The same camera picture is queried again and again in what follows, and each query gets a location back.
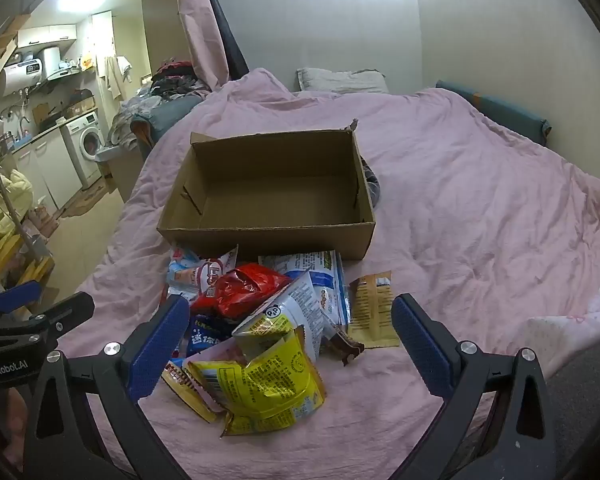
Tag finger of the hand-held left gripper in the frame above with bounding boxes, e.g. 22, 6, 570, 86
0, 281, 42, 323
27, 291, 96, 348

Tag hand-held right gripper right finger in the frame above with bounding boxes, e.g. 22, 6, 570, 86
390, 292, 556, 480

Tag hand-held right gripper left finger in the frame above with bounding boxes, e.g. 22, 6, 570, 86
22, 294, 191, 480

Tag small red yellow packet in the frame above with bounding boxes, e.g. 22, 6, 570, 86
161, 360, 221, 423

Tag dark blue snack packet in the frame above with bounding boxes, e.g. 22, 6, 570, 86
177, 312, 241, 358

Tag tan snack packet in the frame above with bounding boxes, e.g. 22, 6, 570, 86
347, 271, 402, 350

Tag brown chocolate bar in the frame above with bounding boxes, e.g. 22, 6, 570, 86
325, 322, 366, 366

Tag pink white snack packet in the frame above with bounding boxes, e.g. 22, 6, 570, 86
166, 242, 240, 306

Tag red snack bag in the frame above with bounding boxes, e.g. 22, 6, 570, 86
190, 261, 293, 320

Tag yellow snack packet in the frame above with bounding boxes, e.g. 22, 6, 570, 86
187, 327, 327, 438

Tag brown cardboard box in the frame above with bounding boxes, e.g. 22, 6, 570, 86
156, 119, 377, 261

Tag wooden rack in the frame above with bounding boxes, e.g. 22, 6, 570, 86
0, 210, 56, 293

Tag pale yellow blanket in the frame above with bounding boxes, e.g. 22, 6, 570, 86
0, 169, 35, 241

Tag patterned floor mat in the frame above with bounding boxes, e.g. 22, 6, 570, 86
75, 180, 108, 216

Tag white kitchen base cabinets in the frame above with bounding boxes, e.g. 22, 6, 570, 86
12, 132, 83, 211

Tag pink blanket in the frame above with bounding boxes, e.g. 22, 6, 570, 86
57, 67, 600, 480

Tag pink floral cloth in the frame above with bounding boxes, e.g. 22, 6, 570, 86
522, 255, 600, 361

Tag white washing machine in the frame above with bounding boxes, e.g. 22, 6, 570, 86
60, 111, 105, 188

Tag grey striped cloth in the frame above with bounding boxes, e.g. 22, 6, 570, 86
360, 155, 382, 208

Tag white water heater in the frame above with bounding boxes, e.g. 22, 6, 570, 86
0, 57, 46, 101

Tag white hanging towel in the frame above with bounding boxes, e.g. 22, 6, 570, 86
104, 55, 133, 101

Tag wooden staircase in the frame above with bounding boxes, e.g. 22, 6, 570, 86
0, 12, 31, 86

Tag teal bolster cushion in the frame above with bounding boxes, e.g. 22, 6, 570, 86
436, 79, 553, 147

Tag grey pillow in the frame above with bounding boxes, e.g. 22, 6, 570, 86
296, 67, 390, 95

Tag pink hanging sheet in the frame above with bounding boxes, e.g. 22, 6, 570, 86
175, 0, 231, 92

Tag white wall cabinet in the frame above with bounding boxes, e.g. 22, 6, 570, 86
17, 24, 77, 50

